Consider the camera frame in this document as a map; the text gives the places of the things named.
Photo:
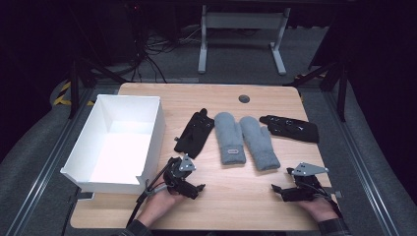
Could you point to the grey metal stand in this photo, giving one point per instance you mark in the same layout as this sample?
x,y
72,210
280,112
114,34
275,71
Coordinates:
x,y
242,20

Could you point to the person's left hand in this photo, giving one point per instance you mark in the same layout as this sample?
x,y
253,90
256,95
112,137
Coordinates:
x,y
162,201

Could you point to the black tripod stand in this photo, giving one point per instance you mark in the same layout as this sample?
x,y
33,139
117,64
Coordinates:
x,y
74,85
342,91

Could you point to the dark cabinet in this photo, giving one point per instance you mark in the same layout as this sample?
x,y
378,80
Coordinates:
x,y
121,32

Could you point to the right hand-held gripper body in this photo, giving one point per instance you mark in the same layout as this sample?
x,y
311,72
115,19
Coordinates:
x,y
308,185

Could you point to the grey table bracket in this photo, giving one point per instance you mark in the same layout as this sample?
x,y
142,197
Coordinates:
x,y
86,196
337,194

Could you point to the aluminium floor rail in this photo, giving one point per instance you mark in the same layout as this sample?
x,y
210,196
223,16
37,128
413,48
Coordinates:
x,y
42,170
364,170

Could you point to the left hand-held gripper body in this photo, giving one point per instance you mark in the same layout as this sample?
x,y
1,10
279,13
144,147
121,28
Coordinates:
x,y
173,173

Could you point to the plain grey mitten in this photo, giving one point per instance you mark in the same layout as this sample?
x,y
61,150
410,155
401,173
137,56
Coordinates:
x,y
259,144

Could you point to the person's right hand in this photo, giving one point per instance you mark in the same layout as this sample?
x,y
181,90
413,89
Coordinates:
x,y
319,209

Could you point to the white box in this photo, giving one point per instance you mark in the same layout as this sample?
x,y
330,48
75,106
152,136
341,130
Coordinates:
x,y
121,154

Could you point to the yellow black striped tape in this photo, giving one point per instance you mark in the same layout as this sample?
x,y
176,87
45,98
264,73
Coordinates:
x,y
62,95

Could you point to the round grey table grommet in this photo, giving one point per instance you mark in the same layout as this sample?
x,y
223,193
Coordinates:
x,y
244,98

